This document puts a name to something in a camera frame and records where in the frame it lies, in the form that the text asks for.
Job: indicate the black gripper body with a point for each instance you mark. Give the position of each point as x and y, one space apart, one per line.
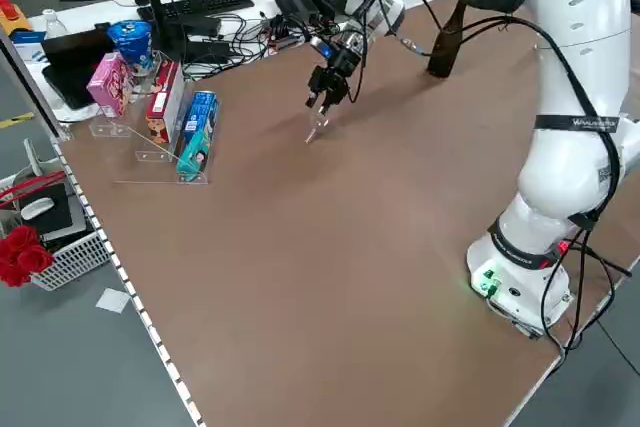
335 74

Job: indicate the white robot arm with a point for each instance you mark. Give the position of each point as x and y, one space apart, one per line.
575 97

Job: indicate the dark glass bottle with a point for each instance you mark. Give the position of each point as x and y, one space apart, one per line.
442 54

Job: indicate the small white-capped water bottle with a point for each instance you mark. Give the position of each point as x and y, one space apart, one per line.
54 24

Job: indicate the blue cookie box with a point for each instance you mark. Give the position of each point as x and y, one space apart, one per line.
197 137

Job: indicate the black keyboard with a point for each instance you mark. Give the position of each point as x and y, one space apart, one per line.
210 3

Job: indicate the red white snack box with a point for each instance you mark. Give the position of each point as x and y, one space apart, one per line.
162 107

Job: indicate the clear acrylic snack shelf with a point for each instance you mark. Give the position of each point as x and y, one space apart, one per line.
150 153

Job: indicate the blue snack cup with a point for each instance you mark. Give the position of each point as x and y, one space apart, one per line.
131 44

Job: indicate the pink snack box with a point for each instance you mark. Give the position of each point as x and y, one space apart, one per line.
107 84

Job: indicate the black laptop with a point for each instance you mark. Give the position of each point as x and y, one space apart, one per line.
70 72

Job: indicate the white stand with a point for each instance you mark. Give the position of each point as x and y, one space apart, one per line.
35 157

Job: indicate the black box under mouse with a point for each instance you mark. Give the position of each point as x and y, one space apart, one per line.
57 222

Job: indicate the white paper sheet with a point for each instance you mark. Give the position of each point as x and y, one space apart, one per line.
112 300

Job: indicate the blue white carton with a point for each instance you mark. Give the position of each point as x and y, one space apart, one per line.
27 47

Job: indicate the white plastic basket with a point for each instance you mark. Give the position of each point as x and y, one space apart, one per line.
70 259

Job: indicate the white computer mouse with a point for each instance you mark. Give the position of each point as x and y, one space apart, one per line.
36 209

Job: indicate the yellow red device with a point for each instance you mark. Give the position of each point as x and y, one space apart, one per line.
10 14

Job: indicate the red artificial roses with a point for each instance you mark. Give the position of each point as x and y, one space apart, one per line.
22 254

